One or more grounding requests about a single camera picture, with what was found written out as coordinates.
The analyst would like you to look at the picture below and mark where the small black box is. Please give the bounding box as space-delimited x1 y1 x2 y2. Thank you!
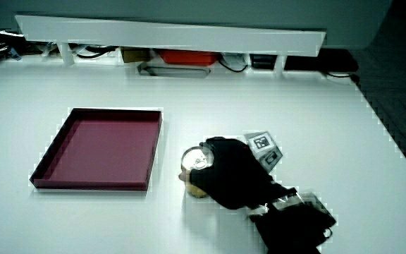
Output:
250 53 278 70

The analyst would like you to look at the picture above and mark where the brown cardboard box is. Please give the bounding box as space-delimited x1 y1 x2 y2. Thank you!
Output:
120 47 152 64

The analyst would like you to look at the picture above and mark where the yellow red bull can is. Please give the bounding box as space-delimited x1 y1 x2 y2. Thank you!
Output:
180 145 215 199

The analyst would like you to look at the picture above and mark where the white desk shelf riser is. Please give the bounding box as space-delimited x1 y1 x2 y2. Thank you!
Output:
14 14 327 75

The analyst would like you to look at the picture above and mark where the maroon shallow tray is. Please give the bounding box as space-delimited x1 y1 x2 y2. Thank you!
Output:
29 107 164 192

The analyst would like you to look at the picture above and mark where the person's right hand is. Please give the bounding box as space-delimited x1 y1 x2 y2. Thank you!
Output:
178 131 297 211

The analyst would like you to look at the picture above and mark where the black cable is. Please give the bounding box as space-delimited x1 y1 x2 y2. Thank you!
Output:
324 71 361 85
70 44 116 59
218 56 249 73

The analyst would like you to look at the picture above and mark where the grey rectangular frame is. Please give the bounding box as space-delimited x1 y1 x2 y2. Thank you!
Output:
137 62 211 79

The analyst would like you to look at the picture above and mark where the orange box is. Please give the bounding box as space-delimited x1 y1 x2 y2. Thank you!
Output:
157 49 221 67

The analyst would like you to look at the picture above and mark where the white desk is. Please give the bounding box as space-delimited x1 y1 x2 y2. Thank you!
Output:
0 52 406 254

